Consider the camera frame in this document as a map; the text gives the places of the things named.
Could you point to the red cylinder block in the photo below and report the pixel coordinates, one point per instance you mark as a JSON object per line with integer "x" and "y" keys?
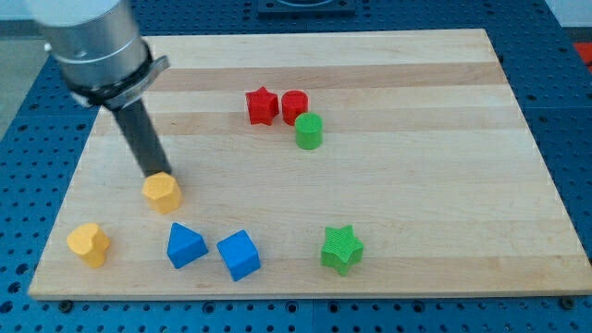
{"x": 293, "y": 104}

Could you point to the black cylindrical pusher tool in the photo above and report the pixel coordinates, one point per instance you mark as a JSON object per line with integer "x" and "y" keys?
{"x": 138, "y": 130}

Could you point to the green star block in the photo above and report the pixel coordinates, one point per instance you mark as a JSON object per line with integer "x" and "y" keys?
{"x": 341, "y": 249}

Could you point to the blue cube block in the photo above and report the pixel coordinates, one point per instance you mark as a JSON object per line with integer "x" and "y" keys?
{"x": 239, "y": 254}

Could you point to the yellow hexagon block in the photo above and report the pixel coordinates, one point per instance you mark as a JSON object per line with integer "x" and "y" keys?
{"x": 162, "y": 193}

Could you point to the wooden board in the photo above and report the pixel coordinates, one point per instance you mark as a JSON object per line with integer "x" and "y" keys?
{"x": 425, "y": 152}

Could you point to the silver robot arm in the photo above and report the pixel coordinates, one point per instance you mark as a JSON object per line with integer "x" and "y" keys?
{"x": 100, "y": 50}

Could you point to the blue triangle block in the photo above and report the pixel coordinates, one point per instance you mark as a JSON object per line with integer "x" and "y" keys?
{"x": 184, "y": 245}

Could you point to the red star block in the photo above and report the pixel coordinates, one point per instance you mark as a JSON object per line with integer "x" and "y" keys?
{"x": 262, "y": 106}

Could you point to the green cylinder block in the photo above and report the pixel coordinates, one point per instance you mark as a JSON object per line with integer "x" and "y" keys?
{"x": 308, "y": 131}

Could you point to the yellow heart block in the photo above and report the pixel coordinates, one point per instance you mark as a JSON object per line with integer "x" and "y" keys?
{"x": 90, "y": 243}

